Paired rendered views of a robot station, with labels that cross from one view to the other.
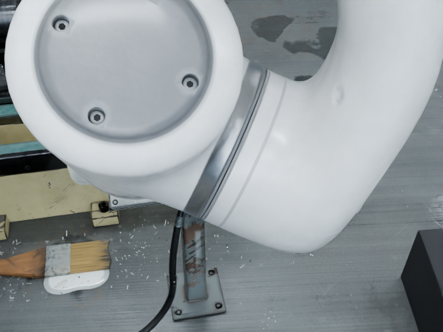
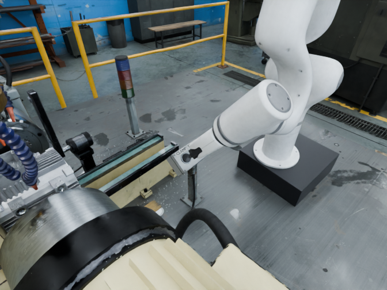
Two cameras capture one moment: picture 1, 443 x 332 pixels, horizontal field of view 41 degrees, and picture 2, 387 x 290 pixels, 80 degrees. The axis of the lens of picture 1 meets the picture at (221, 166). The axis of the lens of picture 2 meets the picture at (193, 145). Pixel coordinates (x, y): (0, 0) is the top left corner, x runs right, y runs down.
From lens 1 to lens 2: 0.39 m
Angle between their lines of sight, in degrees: 28
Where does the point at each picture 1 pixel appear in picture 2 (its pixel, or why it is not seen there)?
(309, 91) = not seen: hidden behind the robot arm
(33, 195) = (122, 198)
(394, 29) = (310, 79)
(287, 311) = (219, 189)
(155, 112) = (288, 105)
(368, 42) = (306, 83)
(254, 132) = not seen: hidden behind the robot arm
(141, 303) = (179, 210)
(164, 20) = (280, 90)
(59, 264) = not seen: hidden behind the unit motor
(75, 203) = (135, 194)
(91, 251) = (152, 205)
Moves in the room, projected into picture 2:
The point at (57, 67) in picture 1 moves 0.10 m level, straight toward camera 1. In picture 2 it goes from (273, 102) to (336, 120)
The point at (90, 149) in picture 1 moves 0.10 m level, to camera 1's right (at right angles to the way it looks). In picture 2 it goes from (284, 114) to (315, 99)
